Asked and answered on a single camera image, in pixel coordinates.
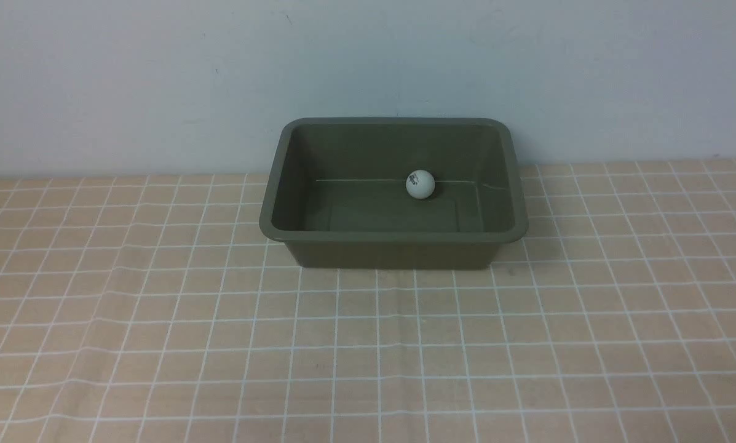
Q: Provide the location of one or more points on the white ping-pong ball with logo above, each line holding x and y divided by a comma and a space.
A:
420, 184

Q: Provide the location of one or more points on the peach grid-pattern tablecloth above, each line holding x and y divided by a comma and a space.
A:
151, 309

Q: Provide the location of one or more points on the olive green plastic bin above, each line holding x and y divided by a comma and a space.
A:
335, 195

